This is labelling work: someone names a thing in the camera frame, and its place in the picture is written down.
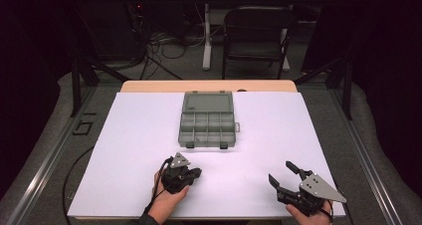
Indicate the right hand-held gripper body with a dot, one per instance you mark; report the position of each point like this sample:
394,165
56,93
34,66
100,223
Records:
315,189

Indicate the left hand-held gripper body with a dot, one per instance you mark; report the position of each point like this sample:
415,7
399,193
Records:
177,177

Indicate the grey compartment organizer box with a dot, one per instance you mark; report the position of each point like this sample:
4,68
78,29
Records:
207,118

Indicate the person's left hand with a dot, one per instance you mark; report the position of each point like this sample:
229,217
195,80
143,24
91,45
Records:
164,203

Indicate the person's right hand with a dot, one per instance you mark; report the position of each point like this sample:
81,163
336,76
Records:
312,219

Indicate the white table mat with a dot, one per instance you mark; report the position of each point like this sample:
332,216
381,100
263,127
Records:
132,145

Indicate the light wooden table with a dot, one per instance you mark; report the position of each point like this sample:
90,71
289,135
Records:
205,86

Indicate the white desk leg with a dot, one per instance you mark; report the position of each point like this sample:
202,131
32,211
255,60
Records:
207,39

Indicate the black folding chair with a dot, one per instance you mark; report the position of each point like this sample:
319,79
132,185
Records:
258,29

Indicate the aluminium floor rail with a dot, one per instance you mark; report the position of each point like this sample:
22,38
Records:
46,165
365,158

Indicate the black metal frame stand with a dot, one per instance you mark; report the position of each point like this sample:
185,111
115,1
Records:
346,85
76,85

